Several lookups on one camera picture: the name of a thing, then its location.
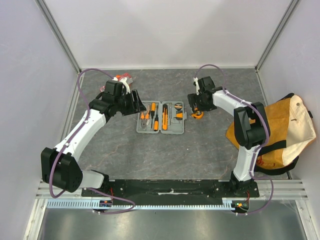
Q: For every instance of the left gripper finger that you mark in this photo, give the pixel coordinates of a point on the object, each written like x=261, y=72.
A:
x=133, y=94
x=139, y=105

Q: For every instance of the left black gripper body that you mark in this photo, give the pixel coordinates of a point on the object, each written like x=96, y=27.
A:
x=125, y=104

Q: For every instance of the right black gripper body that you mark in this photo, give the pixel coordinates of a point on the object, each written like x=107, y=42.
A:
x=194, y=104

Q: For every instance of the orange pliers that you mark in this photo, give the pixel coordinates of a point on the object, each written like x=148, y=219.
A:
x=145, y=119

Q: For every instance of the orange handled small screwdriver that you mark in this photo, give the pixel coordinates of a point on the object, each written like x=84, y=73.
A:
x=152, y=113

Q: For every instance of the orange tape measure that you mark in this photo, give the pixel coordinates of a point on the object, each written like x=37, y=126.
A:
x=197, y=115

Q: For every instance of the orange handled large screwdriver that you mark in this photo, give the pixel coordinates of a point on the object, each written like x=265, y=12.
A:
x=156, y=120

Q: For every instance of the orange utility knife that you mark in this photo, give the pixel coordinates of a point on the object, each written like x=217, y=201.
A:
x=165, y=117

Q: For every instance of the grey plastic tool case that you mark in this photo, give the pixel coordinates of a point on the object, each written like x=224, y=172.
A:
x=175, y=127

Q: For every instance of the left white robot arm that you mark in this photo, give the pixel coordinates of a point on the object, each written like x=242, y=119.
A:
x=59, y=165

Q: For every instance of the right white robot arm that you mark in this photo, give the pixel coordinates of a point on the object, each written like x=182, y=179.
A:
x=251, y=129

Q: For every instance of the tan canvas tool bag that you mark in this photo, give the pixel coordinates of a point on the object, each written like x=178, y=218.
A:
x=291, y=130

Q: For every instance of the orange red cardboard box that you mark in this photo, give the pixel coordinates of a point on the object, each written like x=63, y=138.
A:
x=125, y=78

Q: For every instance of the black electrical tape roll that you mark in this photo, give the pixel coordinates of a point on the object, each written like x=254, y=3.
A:
x=178, y=106

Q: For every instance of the hex key set orange holder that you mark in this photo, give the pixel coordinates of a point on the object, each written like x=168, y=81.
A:
x=179, y=115

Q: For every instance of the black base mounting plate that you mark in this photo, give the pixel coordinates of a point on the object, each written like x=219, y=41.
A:
x=177, y=191

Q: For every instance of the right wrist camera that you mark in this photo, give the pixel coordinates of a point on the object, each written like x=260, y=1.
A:
x=203, y=84

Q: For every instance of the aluminium frame rail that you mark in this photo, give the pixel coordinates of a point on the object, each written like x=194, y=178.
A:
x=282, y=189

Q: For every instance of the grey slotted cable duct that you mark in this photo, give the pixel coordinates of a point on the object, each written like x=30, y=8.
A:
x=97, y=204

